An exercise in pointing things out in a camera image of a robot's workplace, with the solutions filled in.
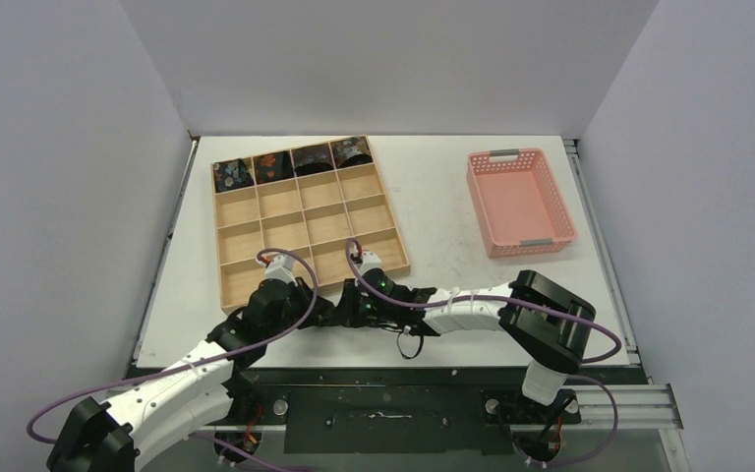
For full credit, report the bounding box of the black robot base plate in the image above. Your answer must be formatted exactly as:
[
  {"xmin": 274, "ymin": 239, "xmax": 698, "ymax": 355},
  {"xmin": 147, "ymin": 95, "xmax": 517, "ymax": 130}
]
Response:
[{"xmin": 123, "ymin": 364, "xmax": 581, "ymax": 457}]

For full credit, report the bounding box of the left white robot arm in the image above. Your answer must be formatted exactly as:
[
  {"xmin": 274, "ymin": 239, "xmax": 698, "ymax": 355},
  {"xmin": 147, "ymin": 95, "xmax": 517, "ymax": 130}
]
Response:
[{"xmin": 46, "ymin": 278, "xmax": 333, "ymax": 471}]

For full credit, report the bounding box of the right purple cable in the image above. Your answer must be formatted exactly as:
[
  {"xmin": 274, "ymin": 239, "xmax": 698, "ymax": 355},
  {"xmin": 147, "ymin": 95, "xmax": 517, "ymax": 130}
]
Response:
[{"xmin": 344, "ymin": 238, "xmax": 623, "ymax": 365}]

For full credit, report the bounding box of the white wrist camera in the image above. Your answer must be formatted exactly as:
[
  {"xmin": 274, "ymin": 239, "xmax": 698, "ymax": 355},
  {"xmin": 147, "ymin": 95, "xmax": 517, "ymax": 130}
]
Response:
[
  {"xmin": 257, "ymin": 254, "xmax": 296, "ymax": 284},
  {"xmin": 352, "ymin": 251, "xmax": 382, "ymax": 276}
]

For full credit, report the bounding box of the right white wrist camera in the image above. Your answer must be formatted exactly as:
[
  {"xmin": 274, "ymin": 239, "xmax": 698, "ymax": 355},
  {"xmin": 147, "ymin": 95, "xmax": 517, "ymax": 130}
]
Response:
[{"xmin": 352, "ymin": 251, "xmax": 382, "ymax": 276}]

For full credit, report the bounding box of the wooden compartment tray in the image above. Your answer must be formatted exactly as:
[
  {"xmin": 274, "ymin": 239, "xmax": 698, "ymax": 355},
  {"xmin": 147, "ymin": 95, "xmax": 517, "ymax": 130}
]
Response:
[{"xmin": 210, "ymin": 136, "xmax": 410, "ymax": 313}]

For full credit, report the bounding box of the pink plastic basket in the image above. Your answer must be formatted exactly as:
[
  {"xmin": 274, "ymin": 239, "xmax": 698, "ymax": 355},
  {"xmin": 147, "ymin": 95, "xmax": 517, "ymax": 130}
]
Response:
[{"xmin": 467, "ymin": 147, "xmax": 578, "ymax": 259}]

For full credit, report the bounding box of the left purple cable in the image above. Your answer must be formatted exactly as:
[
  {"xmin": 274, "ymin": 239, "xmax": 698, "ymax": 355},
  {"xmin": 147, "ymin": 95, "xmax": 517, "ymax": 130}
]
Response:
[{"xmin": 26, "ymin": 247, "xmax": 320, "ymax": 447}]

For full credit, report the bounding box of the rolled orange floral tie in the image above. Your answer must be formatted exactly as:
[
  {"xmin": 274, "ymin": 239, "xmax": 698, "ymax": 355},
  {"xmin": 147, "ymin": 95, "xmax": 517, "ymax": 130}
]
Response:
[{"xmin": 253, "ymin": 150, "xmax": 295, "ymax": 185}]

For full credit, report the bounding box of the purple cable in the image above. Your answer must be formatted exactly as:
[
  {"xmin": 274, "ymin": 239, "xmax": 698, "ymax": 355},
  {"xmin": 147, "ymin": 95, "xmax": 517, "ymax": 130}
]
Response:
[
  {"xmin": 344, "ymin": 238, "xmax": 623, "ymax": 365},
  {"xmin": 26, "ymin": 247, "xmax": 320, "ymax": 447}
]

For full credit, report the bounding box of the rolled dark patterned tie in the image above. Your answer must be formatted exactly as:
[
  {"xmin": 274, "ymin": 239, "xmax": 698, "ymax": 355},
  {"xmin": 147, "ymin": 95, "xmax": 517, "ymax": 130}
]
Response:
[{"xmin": 291, "ymin": 144, "xmax": 334, "ymax": 176}]

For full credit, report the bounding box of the blue yellow floral tie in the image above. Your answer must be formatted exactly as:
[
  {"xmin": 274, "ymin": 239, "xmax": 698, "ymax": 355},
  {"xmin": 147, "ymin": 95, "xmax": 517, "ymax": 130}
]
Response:
[{"xmin": 311, "ymin": 301, "xmax": 341, "ymax": 326}]

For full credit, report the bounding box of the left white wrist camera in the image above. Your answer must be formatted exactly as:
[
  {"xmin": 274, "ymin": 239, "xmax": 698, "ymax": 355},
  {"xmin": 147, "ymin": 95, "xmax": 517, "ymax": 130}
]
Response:
[{"xmin": 257, "ymin": 254, "xmax": 296, "ymax": 284}]

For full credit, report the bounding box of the rolled brown patterned tie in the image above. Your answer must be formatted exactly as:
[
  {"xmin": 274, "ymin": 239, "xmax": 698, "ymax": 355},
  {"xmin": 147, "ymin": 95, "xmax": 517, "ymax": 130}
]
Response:
[{"xmin": 330, "ymin": 136, "xmax": 374, "ymax": 168}]

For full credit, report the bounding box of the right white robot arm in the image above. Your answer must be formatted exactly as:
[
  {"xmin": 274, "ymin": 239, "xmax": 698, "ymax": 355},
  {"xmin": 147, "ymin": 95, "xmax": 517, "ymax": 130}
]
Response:
[{"xmin": 329, "ymin": 268, "xmax": 596, "ymax": 422}]

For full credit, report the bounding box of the rolled blue floral tie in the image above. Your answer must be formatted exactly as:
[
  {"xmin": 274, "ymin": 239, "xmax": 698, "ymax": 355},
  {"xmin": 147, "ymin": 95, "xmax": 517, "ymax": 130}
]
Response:
[{"xmin": 212, "ymin": 158, "xmax": 255, "ymax": 194}]

